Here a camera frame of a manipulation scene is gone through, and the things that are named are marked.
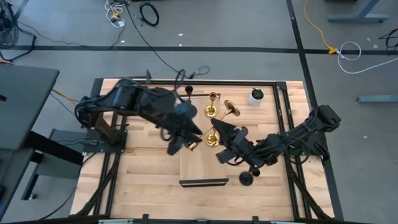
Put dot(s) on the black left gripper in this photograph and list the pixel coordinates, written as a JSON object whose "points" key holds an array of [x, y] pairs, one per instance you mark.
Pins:
{"points": [[178, 124]]}

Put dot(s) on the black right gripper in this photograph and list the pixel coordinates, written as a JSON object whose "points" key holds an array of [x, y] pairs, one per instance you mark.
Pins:
{"points": [[242, 149]]}

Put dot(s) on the gold candlestick holder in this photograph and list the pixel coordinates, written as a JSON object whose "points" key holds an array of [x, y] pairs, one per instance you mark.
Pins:
{"points": [[231, 109], [212, 141], [211, 111]]}

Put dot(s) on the black candlestick holder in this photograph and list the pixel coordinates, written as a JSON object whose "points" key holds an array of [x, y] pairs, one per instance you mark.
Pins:
{"points": [[188, 90], [246, 179]]}

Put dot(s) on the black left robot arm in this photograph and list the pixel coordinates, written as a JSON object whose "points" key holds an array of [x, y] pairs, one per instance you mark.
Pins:
{"points": [[124, 96]]}

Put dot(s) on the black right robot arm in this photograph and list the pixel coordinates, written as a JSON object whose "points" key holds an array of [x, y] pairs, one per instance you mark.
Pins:
{"points": [[311, 126]]}

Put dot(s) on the white pot with green plant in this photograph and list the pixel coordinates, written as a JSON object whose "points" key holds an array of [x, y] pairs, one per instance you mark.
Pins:
{"points": [[255, 101]]}

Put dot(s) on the silver aluminium extrusion bar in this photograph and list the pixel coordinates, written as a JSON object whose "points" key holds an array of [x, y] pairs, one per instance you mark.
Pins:
{"points": [[284, 222], [115, 221]]}

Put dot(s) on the dark grey desk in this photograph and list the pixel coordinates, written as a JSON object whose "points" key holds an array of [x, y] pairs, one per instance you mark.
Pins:
{"points": [[25, 102]]}

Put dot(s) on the black floor fan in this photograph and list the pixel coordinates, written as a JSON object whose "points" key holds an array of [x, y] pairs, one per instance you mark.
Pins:
{"points": [[6, 31]]}

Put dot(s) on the wooden riser with black frame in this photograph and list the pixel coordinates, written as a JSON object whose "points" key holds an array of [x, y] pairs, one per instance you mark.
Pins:
{"points": [[202, 165]]}

